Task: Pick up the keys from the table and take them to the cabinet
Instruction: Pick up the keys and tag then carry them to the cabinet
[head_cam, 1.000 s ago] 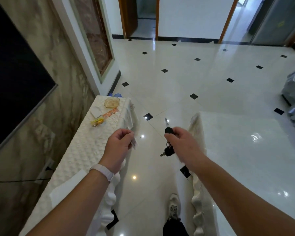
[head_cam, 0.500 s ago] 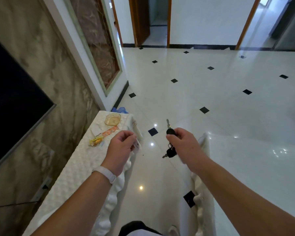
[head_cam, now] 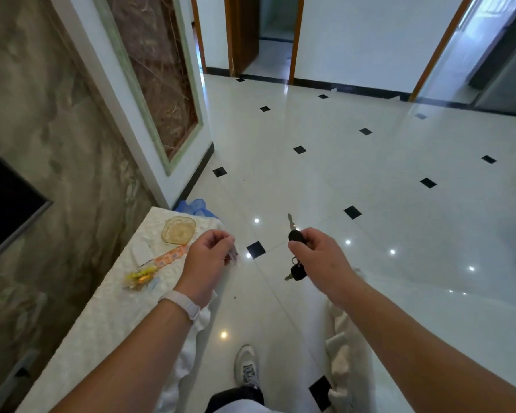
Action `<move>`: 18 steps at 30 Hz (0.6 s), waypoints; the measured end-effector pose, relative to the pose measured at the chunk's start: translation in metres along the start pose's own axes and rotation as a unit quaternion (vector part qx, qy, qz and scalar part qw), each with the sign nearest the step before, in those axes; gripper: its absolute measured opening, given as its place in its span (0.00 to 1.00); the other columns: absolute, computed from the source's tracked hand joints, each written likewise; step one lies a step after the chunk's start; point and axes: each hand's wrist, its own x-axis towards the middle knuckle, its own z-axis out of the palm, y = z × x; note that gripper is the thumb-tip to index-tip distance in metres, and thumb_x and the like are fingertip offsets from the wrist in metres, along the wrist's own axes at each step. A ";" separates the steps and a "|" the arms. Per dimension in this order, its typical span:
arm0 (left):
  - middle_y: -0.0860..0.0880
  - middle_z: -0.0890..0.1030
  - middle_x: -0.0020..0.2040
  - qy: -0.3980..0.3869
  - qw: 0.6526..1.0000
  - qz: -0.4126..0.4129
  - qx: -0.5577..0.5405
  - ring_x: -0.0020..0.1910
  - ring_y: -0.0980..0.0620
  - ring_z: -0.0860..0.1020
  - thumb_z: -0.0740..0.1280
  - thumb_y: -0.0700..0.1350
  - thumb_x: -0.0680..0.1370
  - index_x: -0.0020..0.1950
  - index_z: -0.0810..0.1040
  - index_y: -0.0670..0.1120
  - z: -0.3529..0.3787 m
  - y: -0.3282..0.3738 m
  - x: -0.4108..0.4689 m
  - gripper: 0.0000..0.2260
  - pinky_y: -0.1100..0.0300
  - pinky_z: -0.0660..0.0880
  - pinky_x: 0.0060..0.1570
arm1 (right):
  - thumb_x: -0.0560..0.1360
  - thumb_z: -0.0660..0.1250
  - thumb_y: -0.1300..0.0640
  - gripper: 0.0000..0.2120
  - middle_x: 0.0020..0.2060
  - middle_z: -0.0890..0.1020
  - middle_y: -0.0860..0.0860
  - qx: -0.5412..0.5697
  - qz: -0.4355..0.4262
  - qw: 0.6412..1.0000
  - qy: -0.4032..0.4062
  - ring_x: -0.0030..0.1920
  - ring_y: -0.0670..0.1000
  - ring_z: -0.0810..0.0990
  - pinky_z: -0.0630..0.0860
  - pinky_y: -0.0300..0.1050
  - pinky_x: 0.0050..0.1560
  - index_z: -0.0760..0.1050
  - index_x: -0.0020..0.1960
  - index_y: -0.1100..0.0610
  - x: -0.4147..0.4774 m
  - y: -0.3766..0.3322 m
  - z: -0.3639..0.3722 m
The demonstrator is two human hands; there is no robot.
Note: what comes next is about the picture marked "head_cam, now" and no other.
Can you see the person's left hand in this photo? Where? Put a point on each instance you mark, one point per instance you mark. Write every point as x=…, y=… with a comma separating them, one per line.
x=202, y=270

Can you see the person's right hand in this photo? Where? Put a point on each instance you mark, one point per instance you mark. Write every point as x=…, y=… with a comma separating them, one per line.
x=327, y=266

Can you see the person's left thumb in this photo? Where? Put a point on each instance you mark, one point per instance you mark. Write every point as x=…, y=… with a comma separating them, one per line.
x=228, y=249

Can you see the person's right thumb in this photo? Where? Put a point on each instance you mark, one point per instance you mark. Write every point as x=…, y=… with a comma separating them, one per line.
x=300, y=252

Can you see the small clear wrapper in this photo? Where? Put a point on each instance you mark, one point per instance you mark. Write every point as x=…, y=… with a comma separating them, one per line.
x=233, y=255

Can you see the black-headed silver key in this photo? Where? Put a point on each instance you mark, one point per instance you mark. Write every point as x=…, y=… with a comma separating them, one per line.
x=296, y=234

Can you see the person's left forearm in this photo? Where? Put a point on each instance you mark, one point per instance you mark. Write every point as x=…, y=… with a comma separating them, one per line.
x=129, y=361

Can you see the person's right forearm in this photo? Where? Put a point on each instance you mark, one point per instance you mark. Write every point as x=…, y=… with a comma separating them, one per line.
x=421, y=352

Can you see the black key fob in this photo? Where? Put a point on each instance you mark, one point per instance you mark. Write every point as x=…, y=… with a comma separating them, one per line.
x=299, y=272

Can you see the blue plastic bag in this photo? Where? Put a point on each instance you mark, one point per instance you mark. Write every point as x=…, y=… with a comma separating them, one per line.
x=195, y=208

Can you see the amber glass dish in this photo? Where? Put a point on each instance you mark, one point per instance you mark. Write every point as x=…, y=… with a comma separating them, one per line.
x=178, y=230

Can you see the orange patterned packet strip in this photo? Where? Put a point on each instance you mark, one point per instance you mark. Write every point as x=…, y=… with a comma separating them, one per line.
x=172, y=255

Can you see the white wristband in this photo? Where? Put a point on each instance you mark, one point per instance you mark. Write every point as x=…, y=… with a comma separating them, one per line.
x=182, y=301

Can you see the white paper packet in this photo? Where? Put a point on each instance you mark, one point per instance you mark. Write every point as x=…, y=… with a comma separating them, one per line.
x=142, y=252

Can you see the yellow green plastic toy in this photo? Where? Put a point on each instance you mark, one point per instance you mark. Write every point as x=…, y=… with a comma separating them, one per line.
x=139, y=277

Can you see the grey white sneaker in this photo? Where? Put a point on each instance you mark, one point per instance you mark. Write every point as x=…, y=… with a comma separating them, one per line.
x=246, y=365

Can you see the person's beige trouser leg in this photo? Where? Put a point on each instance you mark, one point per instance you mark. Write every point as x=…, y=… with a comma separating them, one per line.
x=348, y=361

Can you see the person's dark trouser leg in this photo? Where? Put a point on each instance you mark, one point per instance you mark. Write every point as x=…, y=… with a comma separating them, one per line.
x=236, y=397

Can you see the brown wooden door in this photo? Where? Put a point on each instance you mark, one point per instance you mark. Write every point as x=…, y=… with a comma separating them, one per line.
x=246, y=32

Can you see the black television screen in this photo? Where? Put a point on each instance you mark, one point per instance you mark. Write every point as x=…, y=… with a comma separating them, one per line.
x=6, y=206

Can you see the orange wooden door frame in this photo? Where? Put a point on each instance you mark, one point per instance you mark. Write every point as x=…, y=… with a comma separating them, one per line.
x=296, y=38
x=438, y=49

